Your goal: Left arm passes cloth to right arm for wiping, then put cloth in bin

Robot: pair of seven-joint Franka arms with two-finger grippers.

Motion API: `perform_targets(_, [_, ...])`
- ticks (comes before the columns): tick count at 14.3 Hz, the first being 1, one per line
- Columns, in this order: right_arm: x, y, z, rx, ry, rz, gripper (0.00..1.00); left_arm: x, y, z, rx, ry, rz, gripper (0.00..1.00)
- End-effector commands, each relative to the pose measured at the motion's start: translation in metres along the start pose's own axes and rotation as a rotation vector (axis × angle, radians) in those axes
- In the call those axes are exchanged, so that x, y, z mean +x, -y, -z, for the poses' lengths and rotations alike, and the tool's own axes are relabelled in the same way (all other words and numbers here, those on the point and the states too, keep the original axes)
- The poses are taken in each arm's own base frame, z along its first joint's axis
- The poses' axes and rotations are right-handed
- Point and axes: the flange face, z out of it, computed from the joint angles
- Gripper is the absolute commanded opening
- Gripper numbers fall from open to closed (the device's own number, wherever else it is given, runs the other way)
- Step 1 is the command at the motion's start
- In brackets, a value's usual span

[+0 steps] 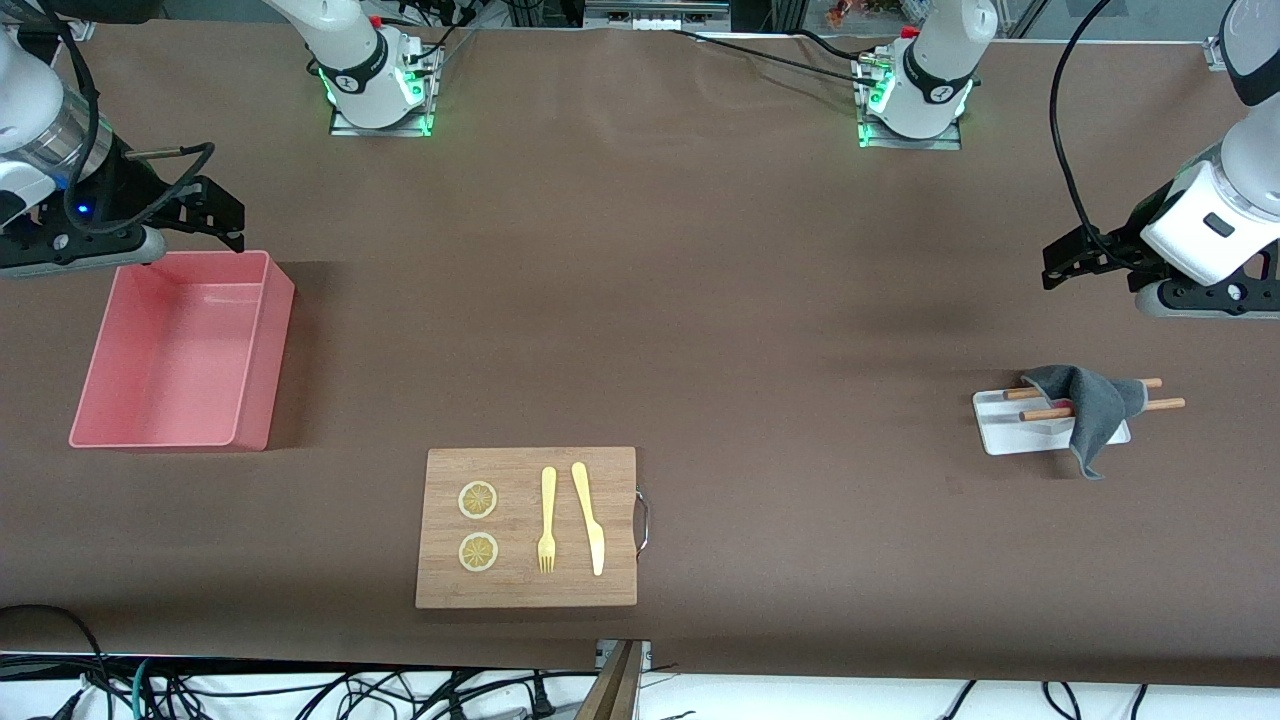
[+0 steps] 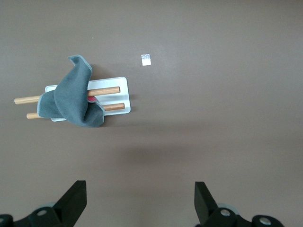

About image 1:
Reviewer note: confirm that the grey cloth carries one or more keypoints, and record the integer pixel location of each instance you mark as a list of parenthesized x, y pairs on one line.
[(1090, 410)]

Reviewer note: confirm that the metal table corner bracket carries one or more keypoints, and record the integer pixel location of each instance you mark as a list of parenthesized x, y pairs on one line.
[(88, 32), (1215, 55)]

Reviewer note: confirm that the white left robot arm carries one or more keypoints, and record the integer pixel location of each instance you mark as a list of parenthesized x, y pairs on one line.
[(940, 60)]

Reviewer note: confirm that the black power plug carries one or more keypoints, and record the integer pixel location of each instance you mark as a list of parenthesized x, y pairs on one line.
[(542, 705)]

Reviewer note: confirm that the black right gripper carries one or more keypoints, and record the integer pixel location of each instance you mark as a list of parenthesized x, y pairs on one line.
[(133, 192)]

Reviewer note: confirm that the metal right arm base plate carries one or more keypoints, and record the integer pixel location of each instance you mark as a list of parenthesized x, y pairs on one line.
[(380, 131)]

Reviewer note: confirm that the yellow lemon slice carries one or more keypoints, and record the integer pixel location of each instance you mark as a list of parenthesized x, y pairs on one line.
[(477, 500), (478, 552)]

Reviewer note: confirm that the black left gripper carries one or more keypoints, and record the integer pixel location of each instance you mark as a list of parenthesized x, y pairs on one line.
[(1113, 246)]

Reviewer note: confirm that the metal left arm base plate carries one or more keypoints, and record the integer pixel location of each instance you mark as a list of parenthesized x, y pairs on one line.
[(910, 144)]

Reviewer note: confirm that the yellow plastic fork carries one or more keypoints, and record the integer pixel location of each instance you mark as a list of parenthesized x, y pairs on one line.
[(548, 490)]

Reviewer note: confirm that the pink plastic bin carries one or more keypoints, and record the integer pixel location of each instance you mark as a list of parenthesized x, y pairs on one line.
[(170, 350)]

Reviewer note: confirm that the wooden cutting board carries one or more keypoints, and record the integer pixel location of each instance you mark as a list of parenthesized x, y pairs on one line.
[(620, 480)]

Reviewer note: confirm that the yellow plastic knife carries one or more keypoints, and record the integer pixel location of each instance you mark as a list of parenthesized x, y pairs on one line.
[(595, 545)]

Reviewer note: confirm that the metal profile bracket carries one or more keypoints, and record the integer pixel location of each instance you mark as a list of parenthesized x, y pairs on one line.
[(603, 652)]

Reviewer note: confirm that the aluminium table profile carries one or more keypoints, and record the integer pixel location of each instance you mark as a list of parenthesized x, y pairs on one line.
[(612, 695)]

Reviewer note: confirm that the white rack base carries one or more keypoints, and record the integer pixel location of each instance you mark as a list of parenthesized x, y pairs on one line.
[(1000, 435)]

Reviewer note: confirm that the aluminium frame bar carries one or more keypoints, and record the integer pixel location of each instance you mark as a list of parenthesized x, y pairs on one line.
[(650, 18)]

